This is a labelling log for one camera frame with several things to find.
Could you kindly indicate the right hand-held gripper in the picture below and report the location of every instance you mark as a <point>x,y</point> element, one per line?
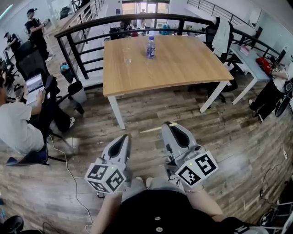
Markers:
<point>196,169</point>

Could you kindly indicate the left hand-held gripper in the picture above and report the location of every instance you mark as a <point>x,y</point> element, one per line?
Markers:
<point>107,178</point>

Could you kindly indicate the yellow and white straw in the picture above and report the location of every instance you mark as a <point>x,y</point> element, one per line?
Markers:
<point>150,130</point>

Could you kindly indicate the clear drinking glass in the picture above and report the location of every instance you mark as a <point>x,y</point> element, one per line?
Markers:
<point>127,60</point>

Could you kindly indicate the person's left forearm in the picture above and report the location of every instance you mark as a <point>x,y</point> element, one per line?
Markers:
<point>105,212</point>

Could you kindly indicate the person's right forearm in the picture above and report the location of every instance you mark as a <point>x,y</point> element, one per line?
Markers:
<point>201,201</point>

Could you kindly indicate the white table leg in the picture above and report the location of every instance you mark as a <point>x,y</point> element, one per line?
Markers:
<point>213,97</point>
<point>116,112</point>

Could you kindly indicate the person's grey denim shorts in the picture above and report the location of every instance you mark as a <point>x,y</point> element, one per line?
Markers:
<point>164,184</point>

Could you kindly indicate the white waste bin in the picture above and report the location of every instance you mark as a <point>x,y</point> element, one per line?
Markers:
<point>81,97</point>

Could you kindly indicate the person's black shirt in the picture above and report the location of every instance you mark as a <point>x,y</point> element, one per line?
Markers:
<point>160,205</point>

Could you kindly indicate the dark blue chair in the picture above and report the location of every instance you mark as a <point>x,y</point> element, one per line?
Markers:
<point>34,157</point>

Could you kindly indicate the black waste bin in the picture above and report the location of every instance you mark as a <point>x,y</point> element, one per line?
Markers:
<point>68,76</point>

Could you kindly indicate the blue capped water bottle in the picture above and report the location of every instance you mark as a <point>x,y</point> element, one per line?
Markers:
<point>151,49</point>

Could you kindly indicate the light grey desk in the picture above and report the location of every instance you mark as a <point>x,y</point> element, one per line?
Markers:
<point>251,61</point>

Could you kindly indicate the open laptop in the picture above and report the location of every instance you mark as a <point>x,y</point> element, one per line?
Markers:
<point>34,84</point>

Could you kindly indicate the white jacket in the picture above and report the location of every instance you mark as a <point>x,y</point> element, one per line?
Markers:
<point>220,36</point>

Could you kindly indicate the pink box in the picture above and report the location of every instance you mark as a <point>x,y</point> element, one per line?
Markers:
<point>245,49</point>

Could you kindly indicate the red bag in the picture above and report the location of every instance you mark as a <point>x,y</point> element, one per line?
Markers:
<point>264,64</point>

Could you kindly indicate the black mesh office chair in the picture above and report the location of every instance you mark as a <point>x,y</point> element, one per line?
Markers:
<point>29,61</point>

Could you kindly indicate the light wooden table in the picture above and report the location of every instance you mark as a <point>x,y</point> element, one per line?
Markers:
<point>142,16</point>

